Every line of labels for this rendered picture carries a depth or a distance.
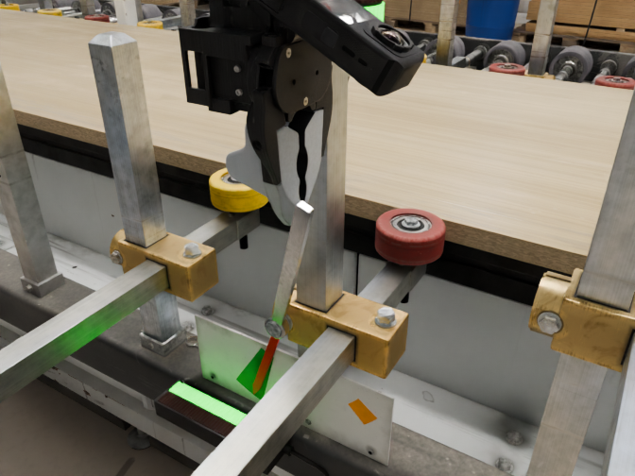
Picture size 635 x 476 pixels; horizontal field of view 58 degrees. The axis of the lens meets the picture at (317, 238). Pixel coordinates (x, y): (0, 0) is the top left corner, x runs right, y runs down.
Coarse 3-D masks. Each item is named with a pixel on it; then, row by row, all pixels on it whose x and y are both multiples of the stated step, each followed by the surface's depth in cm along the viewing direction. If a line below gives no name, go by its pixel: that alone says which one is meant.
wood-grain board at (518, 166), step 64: (64, 64) 135; (192, 64) 135; (64, 128) 99; (192, 128) 96; (384, 128) 96; (448, 128) 96; (512, 128) 96; (576, 128) 96; (384, 192) 74; (448, 192) 74; (512, 192) 74; (576, 192) 74; (512, 256) 65; (576, 256) 61
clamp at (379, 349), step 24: (288, 312) 59; (312, 312) 57; (336, 312) 57; (360, 312) 57; (288, 336) 60; (312, 336) 58; (360, 336) 55; (384, 336) 54; (360, 360) 56; (384, 360) 54
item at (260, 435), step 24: (384, 288) 62; (408, 288) 66; (336, 336) 55; (312, 360) 52; (336, 360) 53; (288, 384) 50; (312, 384) 50; (264, 408) 47; (288, 408) 47; (312, 408) 51; (240, 432) 45; (264, 432) 45; (288, 432) 48; (216, 456) 43; (240, 456) 43; (264, 456) 45
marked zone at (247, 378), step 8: (264, 352) 64; (256, 360) 65; (272, 360) 64; (248, 368) 67; (256, 368) 66; (240, 376) 68; (248, 376) 67; (248, 384) 68; (264, 384) 66; (264, 392) 67
